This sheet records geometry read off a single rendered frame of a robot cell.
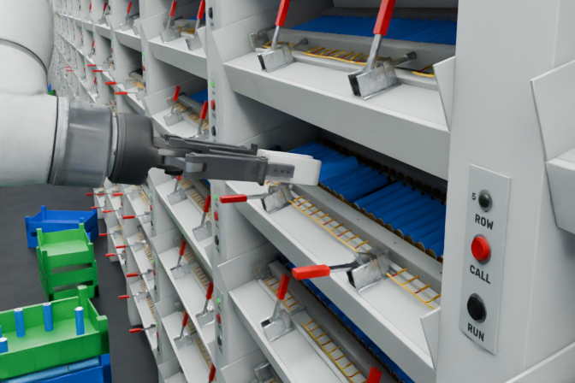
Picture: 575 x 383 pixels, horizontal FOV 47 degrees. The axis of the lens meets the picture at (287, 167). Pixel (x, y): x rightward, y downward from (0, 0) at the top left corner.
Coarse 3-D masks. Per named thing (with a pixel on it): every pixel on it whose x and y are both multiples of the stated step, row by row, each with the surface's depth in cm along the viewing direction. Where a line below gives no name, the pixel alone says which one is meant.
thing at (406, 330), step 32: (288, 128) 108; (320, 128) 110; (256, 192) 98; (256, 224) 96; (288, 224) 85; (288, 256) 85; (320, 256) 74; (352, 256) 72; (320, 288) 76; (352, 288) 66; (384, 288) 64; (352, 320) 69; (384, 320) 60; (416, 320) 58; (384, 352) 63; (416, 352) 54
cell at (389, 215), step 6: (420, 198) 75; (426, 198) 75; (408, 204) 75; (414, 204) 75; (420, 204) 75; (396, 210) 74; (402, 210) 74; (408, 210) 74; (378, 216) 75; (384, 216) 74; (390, 216) 74; (396, 216) 74; (384, 222) 74
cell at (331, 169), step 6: (348, 156) 80; (354, 156) 80; (330, 162) 80; (336, 162) 79; (342, 162) 80; (348, 162) 80; (354, 162) 80; (324, 168) 79; (330, 168) 79; (336, 168) 79; (342, 168) 79; (348, 168) 80; (354, 168) 80; (324, 174) 79; (330, 174) 79; (336, 174) 80; (318, 180) 79
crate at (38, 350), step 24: (0, 312) 148; (24, 312) 151; (72, 312) 156; (96, 312) 148; (24, 336) 148; (48, 336) 148; (72, 336) 148; (96, 336) 139; (0, 360) 131; (24, 360) 133; (48, 360) 135; (72, 360) 138
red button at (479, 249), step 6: (474, 240) 45; (480, 240) 44; (474, 246) 45; (480, 246) 44; (486, 246) 44; (474, 252) 45; (480, 252) 44; (486, 252) 44; (480, 258) 44; (486, 258) 44
